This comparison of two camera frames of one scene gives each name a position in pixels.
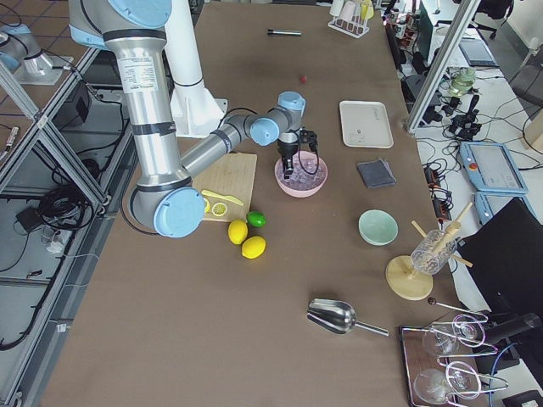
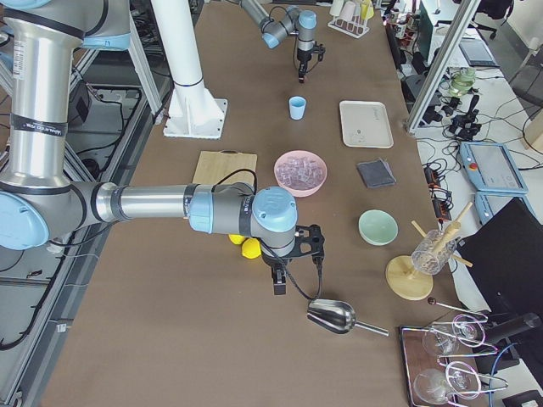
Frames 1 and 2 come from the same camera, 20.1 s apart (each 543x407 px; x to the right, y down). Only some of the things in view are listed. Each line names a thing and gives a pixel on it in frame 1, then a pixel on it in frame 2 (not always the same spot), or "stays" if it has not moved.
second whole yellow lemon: [253, 247] stays
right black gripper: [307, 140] → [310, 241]
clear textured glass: [434, 251] stays
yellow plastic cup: [366, 9] stays
